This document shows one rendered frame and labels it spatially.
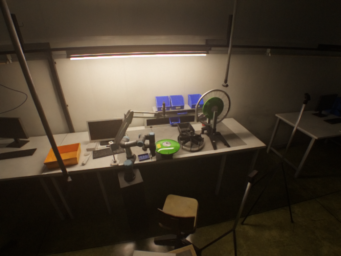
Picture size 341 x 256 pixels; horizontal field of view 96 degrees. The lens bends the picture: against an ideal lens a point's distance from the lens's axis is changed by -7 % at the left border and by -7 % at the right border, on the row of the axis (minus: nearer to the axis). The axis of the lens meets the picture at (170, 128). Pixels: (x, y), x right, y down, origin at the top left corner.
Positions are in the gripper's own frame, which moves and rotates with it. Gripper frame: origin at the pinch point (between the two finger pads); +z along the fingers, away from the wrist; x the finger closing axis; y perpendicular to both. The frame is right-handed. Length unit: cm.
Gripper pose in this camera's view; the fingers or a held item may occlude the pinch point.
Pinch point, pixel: (151, 159)
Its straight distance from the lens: 186.5
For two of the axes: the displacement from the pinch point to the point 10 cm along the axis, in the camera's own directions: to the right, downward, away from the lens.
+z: 0.0, 8.8, 4.8
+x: -3.9, -4.4, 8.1
